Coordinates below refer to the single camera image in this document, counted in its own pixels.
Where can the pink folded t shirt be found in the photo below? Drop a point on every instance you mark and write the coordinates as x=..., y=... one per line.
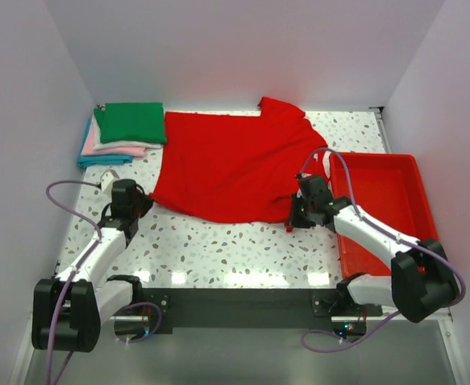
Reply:
x=88, y=146

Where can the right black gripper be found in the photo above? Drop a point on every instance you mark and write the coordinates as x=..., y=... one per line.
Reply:
x=296, y=221

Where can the green folded t shirt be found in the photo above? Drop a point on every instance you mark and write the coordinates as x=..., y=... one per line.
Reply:
x=139, y=122

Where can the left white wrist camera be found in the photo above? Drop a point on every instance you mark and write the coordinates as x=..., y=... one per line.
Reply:
x=106, y=181

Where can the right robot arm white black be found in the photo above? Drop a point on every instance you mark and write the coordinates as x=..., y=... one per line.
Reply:
x=420, y=281

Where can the red plastic bin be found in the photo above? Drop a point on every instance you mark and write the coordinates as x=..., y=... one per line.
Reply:
x=389, y=187

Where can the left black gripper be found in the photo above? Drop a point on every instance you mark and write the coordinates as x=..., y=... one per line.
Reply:
x=147, y=203

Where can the teal folded t shirt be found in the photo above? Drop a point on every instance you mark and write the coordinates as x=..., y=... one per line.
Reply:
x=84, y=161

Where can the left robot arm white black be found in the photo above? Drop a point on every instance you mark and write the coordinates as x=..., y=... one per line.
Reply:
x=70, y=308

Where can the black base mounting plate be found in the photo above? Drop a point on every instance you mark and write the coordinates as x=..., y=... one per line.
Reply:
x=304, y=309

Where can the red t shirt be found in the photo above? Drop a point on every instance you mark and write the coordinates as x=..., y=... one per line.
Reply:
x=236, y=169

